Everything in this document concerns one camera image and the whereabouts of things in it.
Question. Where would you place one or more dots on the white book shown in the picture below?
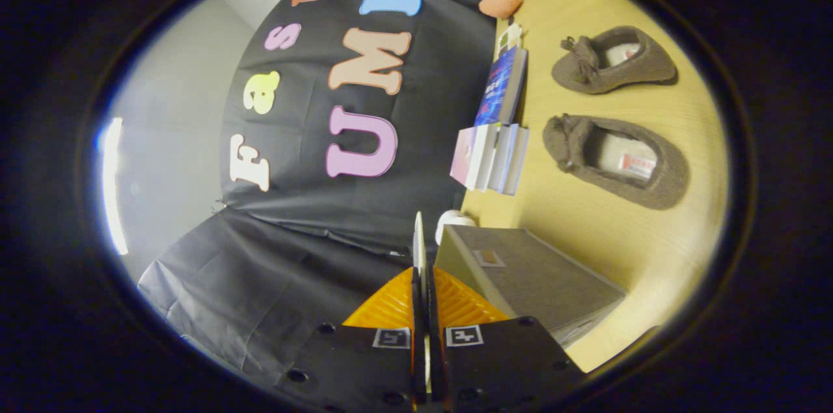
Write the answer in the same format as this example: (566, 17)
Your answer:
(517, 166)
(502, 159)

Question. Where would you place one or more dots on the blue cover book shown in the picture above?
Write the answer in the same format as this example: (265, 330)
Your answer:
(498, 88)

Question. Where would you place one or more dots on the pink cover book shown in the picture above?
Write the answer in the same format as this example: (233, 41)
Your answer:
(463, 156)

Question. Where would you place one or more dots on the grey felt shoe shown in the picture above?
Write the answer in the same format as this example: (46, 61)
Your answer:
(657, 185)
(586, 68)

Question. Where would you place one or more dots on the orange plush object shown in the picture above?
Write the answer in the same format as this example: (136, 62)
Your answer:
(500, 4)

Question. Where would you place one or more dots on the white round object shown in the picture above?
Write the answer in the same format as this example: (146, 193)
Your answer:
(450, 219)

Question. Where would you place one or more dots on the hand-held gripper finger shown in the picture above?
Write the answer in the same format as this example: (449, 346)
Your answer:
(435, 335)
(419, 309)

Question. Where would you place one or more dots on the black backdrop cloth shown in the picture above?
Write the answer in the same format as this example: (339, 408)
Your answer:
(364, 205)

